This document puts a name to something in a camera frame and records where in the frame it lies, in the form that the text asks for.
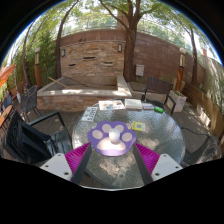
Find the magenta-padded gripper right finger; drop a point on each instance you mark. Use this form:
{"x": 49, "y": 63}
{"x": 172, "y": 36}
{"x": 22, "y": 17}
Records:
{"x": 165, "y": 165}

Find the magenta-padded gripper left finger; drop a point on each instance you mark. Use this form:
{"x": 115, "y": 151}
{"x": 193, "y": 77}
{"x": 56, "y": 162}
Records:
{"x": 59, "y": 165}

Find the white computer mouse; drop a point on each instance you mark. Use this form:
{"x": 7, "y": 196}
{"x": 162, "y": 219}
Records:
{"x": 114, "y": 135}

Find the purple paw-shaped mouse pad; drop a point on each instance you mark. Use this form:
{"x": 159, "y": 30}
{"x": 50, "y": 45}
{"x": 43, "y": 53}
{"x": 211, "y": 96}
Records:
{"x": 100, "y": 145}

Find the black metal armchair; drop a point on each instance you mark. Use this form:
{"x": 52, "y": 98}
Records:
{"x": 200, "y": 148}

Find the black slatted armchair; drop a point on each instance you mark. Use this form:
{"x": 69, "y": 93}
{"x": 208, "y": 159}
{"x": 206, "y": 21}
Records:
{"x": 30, "y": 136}

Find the yellow square card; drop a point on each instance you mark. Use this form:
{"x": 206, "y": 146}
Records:
{"x": 138, "y": 126}

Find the black-and-white printed card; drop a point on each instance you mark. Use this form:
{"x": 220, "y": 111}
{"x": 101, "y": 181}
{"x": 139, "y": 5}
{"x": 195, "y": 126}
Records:
{"x": 90, "y": 114}

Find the small blue-white book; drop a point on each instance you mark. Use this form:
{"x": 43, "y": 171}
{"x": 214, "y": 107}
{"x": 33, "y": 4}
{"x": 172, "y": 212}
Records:
{"x": 148, "y": 106}

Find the long white planter box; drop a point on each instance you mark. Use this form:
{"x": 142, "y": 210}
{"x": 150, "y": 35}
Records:
{"x": 204, "y": 115}

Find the white square planter box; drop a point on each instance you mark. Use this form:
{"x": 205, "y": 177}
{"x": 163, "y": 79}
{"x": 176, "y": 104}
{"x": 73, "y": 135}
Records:
{"x": 178, "y": 100}

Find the black mesh chair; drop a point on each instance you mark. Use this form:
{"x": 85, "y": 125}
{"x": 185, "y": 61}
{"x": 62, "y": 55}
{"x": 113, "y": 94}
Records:
{"x": 31, "y": 101}

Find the raised stone bed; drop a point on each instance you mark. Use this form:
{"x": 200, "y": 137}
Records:
{"x": 76, "y": 96}

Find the wooden slat fence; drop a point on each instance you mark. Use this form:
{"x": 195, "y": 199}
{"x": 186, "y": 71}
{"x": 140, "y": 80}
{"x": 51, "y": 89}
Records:
{"x": 213, "y": 111}

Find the dark wooden slatted chair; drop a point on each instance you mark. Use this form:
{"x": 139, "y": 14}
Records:
{"x": 158, "y": 85}

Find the wooden plank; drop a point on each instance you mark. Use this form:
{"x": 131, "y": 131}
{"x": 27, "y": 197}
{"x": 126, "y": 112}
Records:
{"x": 57, "y": 82}

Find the orange parasol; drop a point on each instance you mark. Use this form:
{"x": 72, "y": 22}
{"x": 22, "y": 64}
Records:
{"x": 6, "y": 75}

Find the thin leaning tree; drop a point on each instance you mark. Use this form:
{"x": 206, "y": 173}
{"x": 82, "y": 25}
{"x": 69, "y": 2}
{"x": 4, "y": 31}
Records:
{"x": 193, "y": 56}
{"x": 59, "y": 50}

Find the large forked tree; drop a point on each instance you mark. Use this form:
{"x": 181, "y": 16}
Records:
{"x": 130, "y": 53}

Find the wooden post lamp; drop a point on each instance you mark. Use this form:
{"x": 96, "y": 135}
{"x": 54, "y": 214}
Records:
{"x": 37, "y": 66}
{"x": 182, "y": 70}

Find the grey wall box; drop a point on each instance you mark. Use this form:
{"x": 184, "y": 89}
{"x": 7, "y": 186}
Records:
{"x": 139, "y": 70}

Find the black wall lamp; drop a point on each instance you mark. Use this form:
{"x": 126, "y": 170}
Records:
{"x": 120, "y": 48}
{"x": 63, "y": 52}

